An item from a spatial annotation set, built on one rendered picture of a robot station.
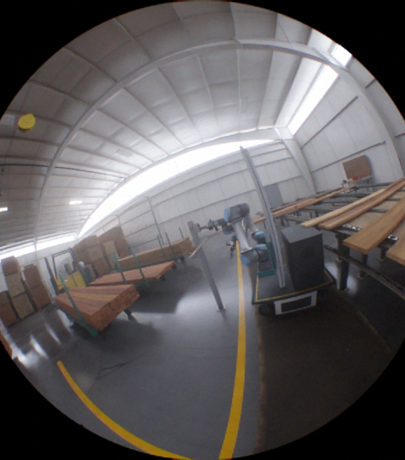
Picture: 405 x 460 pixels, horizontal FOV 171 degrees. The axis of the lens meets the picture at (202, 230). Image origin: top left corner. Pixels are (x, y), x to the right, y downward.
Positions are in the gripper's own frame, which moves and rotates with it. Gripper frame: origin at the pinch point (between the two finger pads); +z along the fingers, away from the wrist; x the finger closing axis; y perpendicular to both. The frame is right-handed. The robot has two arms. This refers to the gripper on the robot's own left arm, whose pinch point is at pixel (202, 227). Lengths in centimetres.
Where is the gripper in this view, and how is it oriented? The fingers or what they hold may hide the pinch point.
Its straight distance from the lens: 160.0
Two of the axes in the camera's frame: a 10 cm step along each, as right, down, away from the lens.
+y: -3.9, -7.9, -4.7
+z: -9.2, 3.0, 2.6
